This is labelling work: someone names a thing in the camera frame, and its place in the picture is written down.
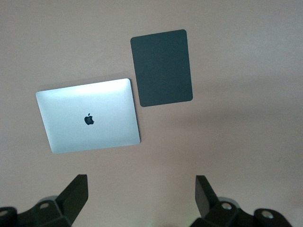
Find silver Apple laptop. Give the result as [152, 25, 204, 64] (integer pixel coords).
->
[35, 78, 142, 155]

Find dark rectangular mouse pad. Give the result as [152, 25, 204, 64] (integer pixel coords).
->
[130, 29, 194, 108]

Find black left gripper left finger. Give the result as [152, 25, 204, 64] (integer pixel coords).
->
[0, 174, 89, 227]

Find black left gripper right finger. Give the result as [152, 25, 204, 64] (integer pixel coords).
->
[195, 175, 294, 227]

